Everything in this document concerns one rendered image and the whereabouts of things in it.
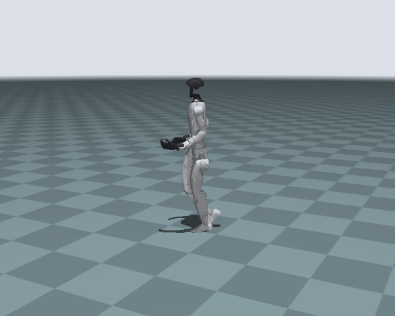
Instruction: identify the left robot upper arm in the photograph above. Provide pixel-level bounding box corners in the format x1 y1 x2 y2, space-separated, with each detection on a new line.
193 105 207 136

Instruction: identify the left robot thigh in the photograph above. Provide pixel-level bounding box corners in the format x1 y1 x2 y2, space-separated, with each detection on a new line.
190 154 209 200

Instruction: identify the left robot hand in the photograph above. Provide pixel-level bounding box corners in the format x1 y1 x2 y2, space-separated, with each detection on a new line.
160 138 184 151

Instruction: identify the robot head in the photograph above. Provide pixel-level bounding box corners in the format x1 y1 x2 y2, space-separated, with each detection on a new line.
186 78 204 103

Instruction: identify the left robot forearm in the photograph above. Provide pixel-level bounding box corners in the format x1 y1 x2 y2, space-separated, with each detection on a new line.
178 131 205 151

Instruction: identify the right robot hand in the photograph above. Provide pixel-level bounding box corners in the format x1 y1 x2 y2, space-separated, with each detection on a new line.
171 134 190 144

